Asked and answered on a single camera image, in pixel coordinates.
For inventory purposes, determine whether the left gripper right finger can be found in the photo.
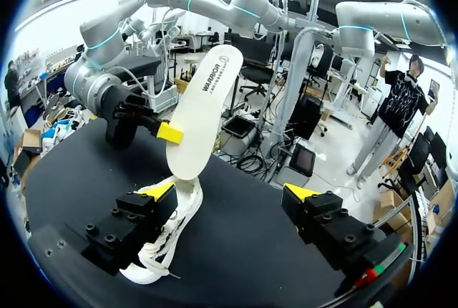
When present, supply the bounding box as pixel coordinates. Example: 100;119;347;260
281;183;404;289

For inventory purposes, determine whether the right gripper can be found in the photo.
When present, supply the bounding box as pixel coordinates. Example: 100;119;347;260
102;85;185;150

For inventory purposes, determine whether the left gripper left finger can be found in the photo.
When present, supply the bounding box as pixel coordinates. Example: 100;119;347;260
81;183;179;276

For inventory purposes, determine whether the white shoe insole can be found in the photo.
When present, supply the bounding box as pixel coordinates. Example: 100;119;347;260
165;43;245;181

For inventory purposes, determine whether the white knit shoe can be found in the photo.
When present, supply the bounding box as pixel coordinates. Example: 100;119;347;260
119;175;204;286

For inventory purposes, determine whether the person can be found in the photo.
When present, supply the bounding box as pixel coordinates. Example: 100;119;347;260
3;59;23;117
346;53;439;191

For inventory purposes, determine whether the white cable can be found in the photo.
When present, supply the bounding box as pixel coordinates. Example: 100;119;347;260
270;0;339;155

